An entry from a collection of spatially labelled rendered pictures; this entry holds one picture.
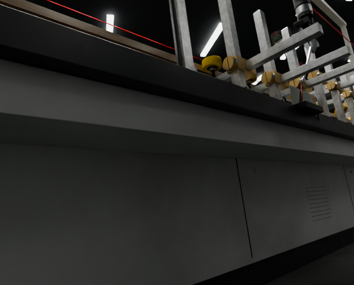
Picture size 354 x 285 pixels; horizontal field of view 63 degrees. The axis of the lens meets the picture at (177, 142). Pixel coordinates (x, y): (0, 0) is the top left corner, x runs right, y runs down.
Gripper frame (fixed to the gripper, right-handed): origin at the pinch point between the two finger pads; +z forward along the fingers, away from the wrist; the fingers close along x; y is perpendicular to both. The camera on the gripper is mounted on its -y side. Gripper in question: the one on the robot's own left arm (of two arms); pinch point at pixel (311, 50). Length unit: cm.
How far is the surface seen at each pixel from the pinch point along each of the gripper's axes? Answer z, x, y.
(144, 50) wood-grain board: 13, 25, -82
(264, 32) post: -1.4, 6.1, -32.1
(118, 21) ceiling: -299, 366, 131
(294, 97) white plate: 25.9, 5.3, -18.4
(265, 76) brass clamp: 18.6, 8.0, -34.9
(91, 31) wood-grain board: 13, 25, -101
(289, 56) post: 1.2, 8.0, -7.2
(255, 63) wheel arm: 21, 1, -53
